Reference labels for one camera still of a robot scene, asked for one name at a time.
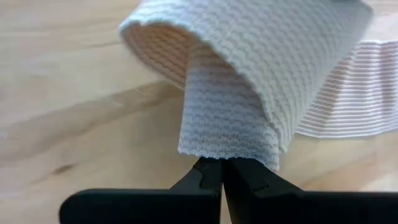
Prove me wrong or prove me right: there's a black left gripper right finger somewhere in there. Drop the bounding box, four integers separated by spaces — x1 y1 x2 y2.
222 157 398 224

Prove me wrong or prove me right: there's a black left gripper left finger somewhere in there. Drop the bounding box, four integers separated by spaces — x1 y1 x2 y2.
58 157 223 224

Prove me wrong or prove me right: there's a white elastic bandage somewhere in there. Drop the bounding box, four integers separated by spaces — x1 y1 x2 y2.
119 0 398 171

